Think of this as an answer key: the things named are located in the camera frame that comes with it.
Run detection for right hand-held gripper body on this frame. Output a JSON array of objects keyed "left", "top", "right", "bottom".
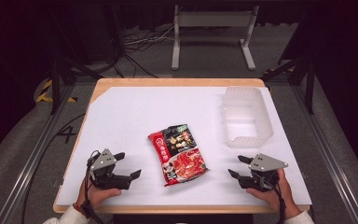
[{"left": 238, "top": 153, "right": 289, "bottom": 192}]

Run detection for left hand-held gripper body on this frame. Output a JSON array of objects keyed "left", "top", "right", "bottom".
[{"left": 86, "top": 148, "right": 132, "bottom": 190}]

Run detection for translucent white plastic container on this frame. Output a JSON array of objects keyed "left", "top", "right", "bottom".
[{"left": 221, "top": 86, "right": 274, "bottom": 148}]

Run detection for red and black food packet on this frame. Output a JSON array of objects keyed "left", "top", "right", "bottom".
[{"left": 147, "top": 123, "right": 210, "bottom": 188}]

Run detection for person's left hand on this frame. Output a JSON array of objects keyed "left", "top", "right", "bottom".
[{"left": 76, "top": 177, "right": 122, "bottom": 211}]

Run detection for person's right hand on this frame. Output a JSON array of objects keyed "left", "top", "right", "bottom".
[{"left": 246, "top": 168, "right": 302, "bottom": 219}]

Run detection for red and black wristband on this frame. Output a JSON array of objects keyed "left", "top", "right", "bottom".
[{"left": 72, "top": 203, "right": 90, "bottom": 217}]

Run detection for white table mat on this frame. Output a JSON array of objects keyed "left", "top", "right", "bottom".
[{"left": 55, "top": 86, "right": 312, "bottom": 207}]

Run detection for yellow and black floor tape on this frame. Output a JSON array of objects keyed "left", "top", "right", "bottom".
[{"left": 35, "top": 78, "right": 78, "bottom": 104}]

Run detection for black metal stand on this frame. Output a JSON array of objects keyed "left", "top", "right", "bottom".
[
  {"left": 260, "top": 52, "right": 316, "bottom": 115},
  {"left": 48, "top": 6, "right": 105, "bottom": 116}
]

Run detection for white metal stand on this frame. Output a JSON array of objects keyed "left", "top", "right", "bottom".
[{"left": 171, "top": 5, "right": 260, "bottom": 71}]

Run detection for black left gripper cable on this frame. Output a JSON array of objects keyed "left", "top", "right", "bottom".
[{"left": 81, "top": 149, "right": 106, "bottom": 224}]

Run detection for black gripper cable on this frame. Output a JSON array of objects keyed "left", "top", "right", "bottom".
[
  {"left": 81, "top": 149, "right": 106, "bottom": 224},
  {"left": 252, "top": 171, "right": 287, "bottom": 224}
]

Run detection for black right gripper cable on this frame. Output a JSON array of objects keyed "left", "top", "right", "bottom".
[{"left": 252, "top": 171, "right": 287, "bottom": 224}]

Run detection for aluminium rail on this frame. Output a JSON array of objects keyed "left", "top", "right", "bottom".
[
  {"left": 0, "top": 85, "right": 76, "bottom": 224},
  {"left": 292, "top": 85, "right": 358, "bottom": 224}
]

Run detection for black floor cable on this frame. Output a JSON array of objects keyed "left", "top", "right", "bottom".
[{"left": 21, "top": 113, "right": 87, "bottom": 224}]

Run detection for bundle of floor cables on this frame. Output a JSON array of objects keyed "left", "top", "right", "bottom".
[{"left": 105, "top": 24, "right": 176, "bottom": 78}]

